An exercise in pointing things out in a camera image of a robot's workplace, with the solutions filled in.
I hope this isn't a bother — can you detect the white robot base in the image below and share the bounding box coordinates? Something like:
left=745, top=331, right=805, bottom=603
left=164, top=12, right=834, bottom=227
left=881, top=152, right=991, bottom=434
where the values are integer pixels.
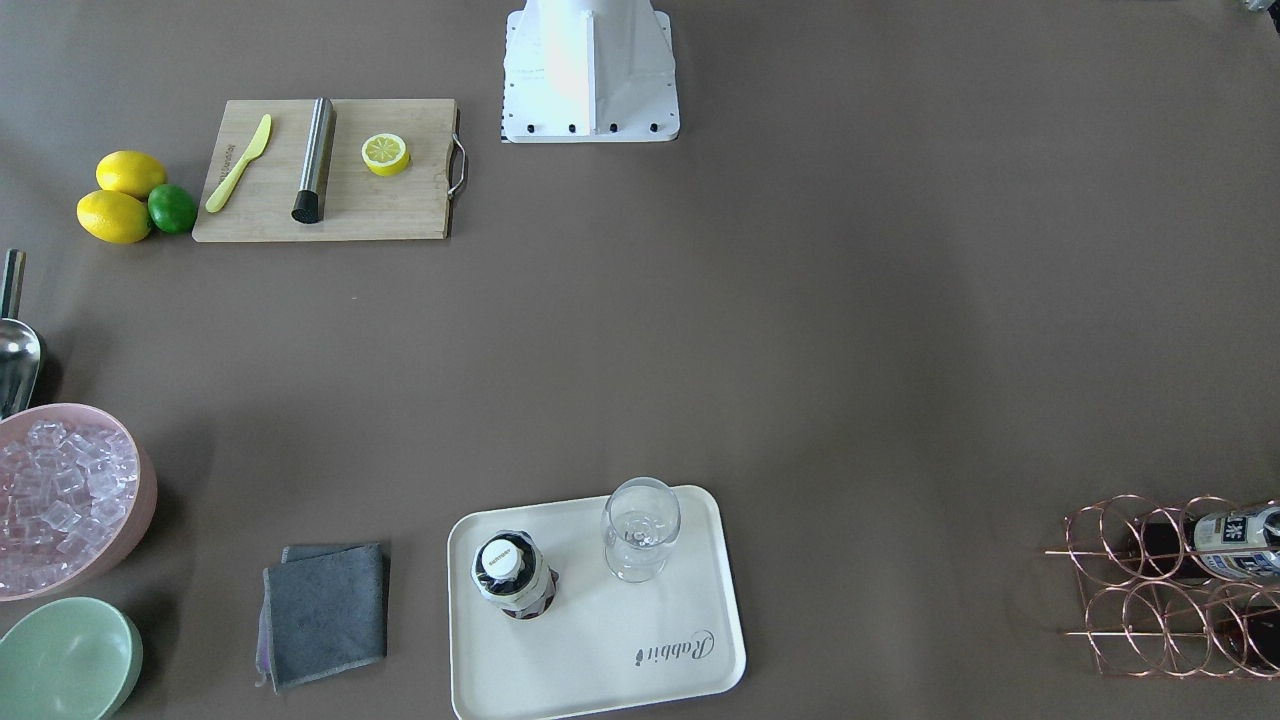
left=500, top=1, right=681, bottom=143

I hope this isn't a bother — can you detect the green lime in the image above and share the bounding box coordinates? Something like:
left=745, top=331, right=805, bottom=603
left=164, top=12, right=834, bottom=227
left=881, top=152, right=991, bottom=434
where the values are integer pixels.
left=145, top=183, right=198, bottom=234

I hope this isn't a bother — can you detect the copper wire bottle basket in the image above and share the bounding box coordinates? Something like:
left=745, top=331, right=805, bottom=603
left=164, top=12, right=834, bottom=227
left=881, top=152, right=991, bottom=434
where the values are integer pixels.
left=1048, top=495, right=1279, bottom=682

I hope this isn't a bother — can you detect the half lemon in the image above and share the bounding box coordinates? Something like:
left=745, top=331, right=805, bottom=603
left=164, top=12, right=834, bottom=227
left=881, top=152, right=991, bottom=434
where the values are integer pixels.
left=360, top=132, right=411, bottom=177

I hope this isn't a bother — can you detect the bamboo cutting board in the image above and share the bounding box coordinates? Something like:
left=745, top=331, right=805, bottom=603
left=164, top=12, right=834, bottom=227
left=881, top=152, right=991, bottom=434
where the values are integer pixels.
left=192, top=99, right=462, bottom=243

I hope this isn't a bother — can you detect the yellow plastic knife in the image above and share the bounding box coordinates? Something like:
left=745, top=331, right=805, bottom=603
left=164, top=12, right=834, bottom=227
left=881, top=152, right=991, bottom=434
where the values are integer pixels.
left=204, top=114, right=273, bottom=214

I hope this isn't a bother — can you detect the tea bottle middle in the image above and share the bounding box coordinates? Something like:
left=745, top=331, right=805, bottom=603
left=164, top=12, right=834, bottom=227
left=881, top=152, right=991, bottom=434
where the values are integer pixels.
left=1137, top=503, right=1279, bottom=582

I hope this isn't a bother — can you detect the cream serving tray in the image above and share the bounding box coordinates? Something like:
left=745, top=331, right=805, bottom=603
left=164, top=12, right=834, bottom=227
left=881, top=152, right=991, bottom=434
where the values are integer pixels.
left=447, top=486, right=748, bottom=719

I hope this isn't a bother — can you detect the steel ice scoop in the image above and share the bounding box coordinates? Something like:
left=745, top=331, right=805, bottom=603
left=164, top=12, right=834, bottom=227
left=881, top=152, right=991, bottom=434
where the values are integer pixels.
left=1, top=249, right=44, bottom=419

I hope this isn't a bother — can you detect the pink bowl with ice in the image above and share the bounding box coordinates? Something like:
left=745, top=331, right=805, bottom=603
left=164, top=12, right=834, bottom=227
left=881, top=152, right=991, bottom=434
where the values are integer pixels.
left=1, top=404, right=157, bottom=602

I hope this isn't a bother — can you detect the clear wine glass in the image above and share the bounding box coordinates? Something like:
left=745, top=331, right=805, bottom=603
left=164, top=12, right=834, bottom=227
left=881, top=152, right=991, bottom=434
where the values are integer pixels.
left=602, top=477, right=682, bottom=584

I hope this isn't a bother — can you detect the mint green bowl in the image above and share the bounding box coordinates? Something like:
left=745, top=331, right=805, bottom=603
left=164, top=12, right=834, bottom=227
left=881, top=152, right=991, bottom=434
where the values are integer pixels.
left=1, top=597, right=143, bottom=719

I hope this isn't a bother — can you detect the yellow lemon near scoop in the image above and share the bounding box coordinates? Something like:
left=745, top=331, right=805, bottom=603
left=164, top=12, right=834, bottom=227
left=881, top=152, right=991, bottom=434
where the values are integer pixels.
left=95, top=150, right=168, bottom=201

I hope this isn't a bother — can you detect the tea bottle placed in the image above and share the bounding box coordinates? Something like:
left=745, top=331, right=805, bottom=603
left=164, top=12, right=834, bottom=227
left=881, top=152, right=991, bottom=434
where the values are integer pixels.
left=472, top=530, right=559, bottom=620

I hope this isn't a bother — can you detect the yellow lemon outer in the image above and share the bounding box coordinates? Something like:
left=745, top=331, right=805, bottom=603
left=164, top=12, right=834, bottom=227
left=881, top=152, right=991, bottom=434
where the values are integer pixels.
left=76, top=190, right=152, bottom=243

